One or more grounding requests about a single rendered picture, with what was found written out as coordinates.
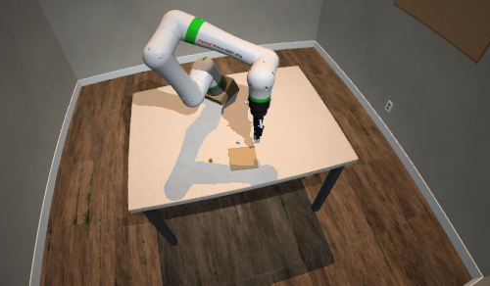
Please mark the brown square mat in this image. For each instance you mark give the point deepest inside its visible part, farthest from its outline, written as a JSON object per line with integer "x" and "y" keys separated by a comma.
{"x": 242, "y": 158}

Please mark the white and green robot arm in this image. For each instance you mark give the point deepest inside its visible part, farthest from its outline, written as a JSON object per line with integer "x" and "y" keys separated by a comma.
{"x": 158, "y": 55}

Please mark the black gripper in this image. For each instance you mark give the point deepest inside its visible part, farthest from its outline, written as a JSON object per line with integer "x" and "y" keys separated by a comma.
{"x": 258, "y": 118}

